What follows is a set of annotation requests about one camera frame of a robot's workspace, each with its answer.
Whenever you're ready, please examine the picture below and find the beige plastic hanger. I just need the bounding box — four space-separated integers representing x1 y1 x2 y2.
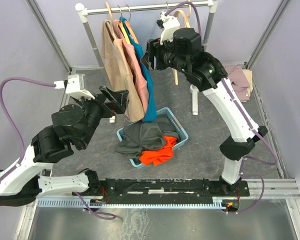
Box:
172 5 192 86

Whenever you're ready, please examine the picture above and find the white hanger of grey shirt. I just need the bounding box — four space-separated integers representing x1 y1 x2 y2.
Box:
161 10 190 29

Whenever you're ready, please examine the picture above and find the pink t shirt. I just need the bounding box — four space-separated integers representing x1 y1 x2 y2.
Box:
113 19 149 113

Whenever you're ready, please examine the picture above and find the cream garment on floor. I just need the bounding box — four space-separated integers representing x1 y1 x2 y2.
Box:
242 69 253 102

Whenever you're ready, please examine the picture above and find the light blue plastic basket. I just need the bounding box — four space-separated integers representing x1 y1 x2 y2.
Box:
116 107 189 169

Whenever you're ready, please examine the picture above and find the yellow hanger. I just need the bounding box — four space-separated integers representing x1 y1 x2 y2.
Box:
117 5 131 44

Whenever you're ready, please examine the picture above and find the orange hanger of blue shirt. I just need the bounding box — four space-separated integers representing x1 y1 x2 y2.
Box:
125 4 139 44

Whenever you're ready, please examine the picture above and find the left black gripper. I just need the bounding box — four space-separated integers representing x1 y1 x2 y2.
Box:
74 85 130 148

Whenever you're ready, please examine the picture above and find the mauve clothes pile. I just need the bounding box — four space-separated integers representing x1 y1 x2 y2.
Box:
225 65 249 102

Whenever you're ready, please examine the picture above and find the orange t shirt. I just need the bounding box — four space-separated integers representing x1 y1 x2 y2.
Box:
139 136 177 166

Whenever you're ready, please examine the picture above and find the purple cable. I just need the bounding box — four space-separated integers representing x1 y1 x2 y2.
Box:
0 76 117 221
166 1 280 215

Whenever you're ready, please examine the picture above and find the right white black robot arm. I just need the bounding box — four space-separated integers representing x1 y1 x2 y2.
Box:
141 28 268 196

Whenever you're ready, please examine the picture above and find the beige t shirt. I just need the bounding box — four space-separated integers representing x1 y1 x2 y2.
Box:
101 20 145 122

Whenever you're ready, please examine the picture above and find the blue t shirt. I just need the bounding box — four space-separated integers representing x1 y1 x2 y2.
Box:
122 17 157 123

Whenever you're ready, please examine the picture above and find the metal clothes rack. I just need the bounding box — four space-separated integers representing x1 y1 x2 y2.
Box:
74 0 219 124

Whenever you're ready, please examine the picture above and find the dark grey t shirt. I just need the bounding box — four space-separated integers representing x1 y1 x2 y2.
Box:
114 115 179 159

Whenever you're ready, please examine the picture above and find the light blue cable duct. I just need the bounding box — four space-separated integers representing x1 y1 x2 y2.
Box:
37 197 226 210

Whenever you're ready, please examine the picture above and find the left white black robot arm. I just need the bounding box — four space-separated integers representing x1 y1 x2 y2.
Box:
0 86 129 207

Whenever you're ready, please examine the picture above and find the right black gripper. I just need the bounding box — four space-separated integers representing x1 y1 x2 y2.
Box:
140 33 190 75

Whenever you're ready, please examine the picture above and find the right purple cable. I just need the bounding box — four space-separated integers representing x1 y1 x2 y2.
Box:
166 1 280 215

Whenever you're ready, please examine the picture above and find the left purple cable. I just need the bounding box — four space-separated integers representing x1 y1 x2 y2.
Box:
0 76 117 221

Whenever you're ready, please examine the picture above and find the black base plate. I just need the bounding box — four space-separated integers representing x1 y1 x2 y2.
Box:
72 170 251 204

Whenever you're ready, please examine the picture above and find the beige hanger of beige shirt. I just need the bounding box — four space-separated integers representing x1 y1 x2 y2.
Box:
105 1 117 40

